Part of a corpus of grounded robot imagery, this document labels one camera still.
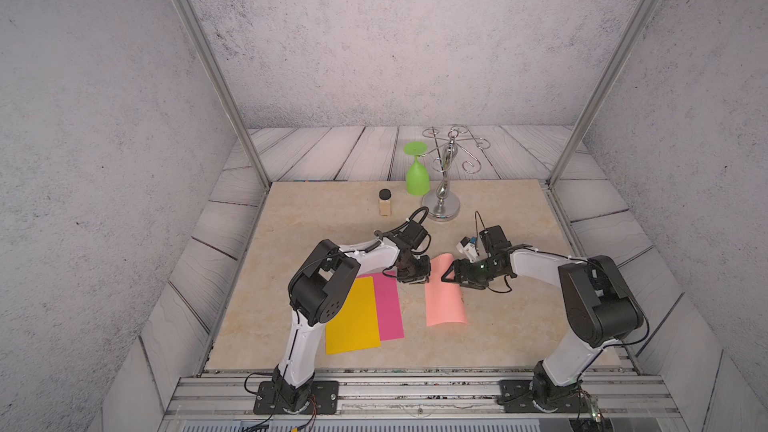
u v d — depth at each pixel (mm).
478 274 808
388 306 889
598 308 479
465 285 883
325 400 727
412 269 831
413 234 790
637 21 792
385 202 1046
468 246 888
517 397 713
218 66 886
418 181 988
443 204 1124
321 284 536
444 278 886
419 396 745
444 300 888
